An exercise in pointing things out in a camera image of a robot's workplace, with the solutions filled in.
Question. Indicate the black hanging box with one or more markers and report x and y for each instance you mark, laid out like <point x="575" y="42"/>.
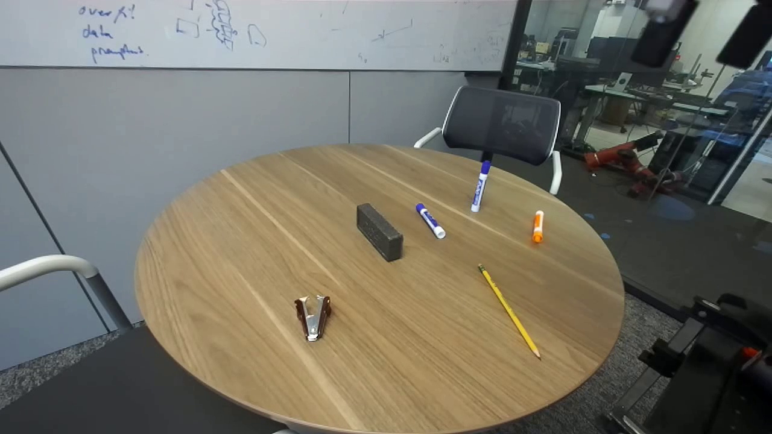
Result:
<point x="749" y="36"/>
<point x="663" y="36"/>

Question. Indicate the dark mesh office chair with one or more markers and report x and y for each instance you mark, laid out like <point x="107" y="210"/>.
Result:
<point x="120" y="387"/>

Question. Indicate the orange white marker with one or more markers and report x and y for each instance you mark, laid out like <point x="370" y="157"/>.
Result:
<point x="535" y="226"/>

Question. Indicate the red machine in background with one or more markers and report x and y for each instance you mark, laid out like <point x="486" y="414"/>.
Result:
<point x="617" y="157"/>

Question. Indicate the short blue white marker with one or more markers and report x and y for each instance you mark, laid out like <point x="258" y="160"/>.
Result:
<point x="429" y="219"/>

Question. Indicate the grey mesh office chair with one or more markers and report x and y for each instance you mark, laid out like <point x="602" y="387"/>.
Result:
<point x="502" y="124"/>

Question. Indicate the long blue white marker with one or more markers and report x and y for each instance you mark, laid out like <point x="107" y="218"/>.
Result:
<point x="480" y="188"/>

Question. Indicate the black perforated mount table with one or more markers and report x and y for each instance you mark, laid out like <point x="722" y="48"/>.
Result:
<point x="701" y="401"/>

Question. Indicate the white wall whiteboard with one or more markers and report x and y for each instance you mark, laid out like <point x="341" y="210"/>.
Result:
<point x="321" y="32"/>

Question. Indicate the black rectangular block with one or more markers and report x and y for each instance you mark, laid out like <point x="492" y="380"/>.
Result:
<point x="379" y="231"/>

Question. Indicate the yellow pencil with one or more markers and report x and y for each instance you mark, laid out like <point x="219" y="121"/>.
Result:
<point x="508" y="311"/>

